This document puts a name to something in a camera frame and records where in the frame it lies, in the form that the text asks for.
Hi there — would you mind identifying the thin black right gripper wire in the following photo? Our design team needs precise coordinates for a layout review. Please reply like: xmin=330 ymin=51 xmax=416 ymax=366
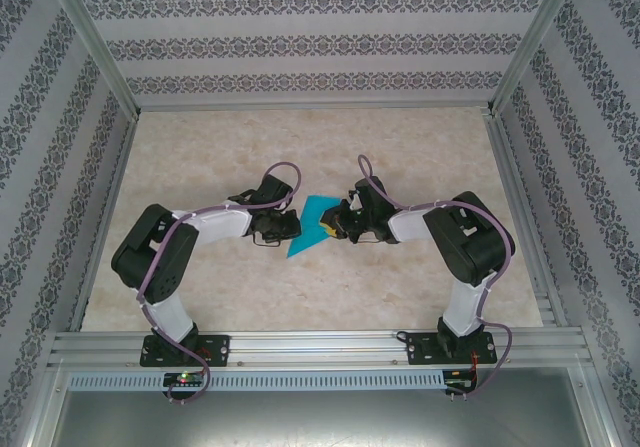
xmin=348 ymin=227 xmax=382 ymax=247

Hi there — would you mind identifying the aluminium frame post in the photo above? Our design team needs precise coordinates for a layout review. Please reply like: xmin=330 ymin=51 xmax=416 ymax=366
xmin=49 ymin=0 xmax=142 ymax=121
xmin=487 ymin=0 xmax=584 ymax=116

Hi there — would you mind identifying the grey metal sheet shelf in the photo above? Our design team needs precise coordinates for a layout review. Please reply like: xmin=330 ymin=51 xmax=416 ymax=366
xmin=47 ymin=366 xmax=614 ymax=447

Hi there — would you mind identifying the slotted grey cable duct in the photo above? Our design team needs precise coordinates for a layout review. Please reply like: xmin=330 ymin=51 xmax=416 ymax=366
xmin=67 ymin=370 xmax=446 ymax=392

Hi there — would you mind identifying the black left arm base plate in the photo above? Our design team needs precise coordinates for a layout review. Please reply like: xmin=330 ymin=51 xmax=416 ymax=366
xmin=139 ymin=334 xmax=232 ymax=369

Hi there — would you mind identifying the aluminium mounting rail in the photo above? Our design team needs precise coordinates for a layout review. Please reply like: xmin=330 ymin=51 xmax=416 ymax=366
xmin=47 ymin=329 xmax=594 ymax=368

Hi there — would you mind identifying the aluminium back rail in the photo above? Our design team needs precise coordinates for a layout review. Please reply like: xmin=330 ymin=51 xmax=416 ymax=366
xmin=134 ymin=100 xmax=494 ymax=114

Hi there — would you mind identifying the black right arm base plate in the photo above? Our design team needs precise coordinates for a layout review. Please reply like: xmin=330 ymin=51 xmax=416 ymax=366
xmin=407 ymin=331 xmax=496 ymax=367

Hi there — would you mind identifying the thin black gripper wire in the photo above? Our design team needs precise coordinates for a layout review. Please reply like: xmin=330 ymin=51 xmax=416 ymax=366
xmin=348 ymin=227 xmax=382 ymax=247
xmin=251 ymin=230 xmax=282 ymax=249

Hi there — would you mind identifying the aluminium side rail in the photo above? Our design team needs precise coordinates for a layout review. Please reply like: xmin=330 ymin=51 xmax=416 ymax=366
xmin=482 ymin=108 xmax=571 ymax=328
xmin=69 ymin=114 xmax=139 ymax=333

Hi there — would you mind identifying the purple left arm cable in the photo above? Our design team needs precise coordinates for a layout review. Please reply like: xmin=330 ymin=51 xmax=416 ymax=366
xmin=137 ymin=160 xmax=304 ymax=408

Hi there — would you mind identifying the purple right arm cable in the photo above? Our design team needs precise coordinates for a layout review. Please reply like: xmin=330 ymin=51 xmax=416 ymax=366
xmin=357 ymin=154 xmax=517 ymax=403

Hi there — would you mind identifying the blue paper sheet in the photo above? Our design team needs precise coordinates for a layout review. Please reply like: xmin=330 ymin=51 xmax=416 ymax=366
xmin=285 ymin=195 xmax=347 ymax=259

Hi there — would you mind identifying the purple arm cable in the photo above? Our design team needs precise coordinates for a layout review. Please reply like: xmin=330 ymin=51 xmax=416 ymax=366
xmin=357 ymin=154 xmax=517 ymax=403
xmin=137 ymin=160 xmax=304 ymax=408

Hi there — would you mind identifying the thin black left gripper wire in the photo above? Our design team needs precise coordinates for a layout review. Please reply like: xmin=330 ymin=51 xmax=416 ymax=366
xmin=251 ymin=230 xmax=282 ymax=249

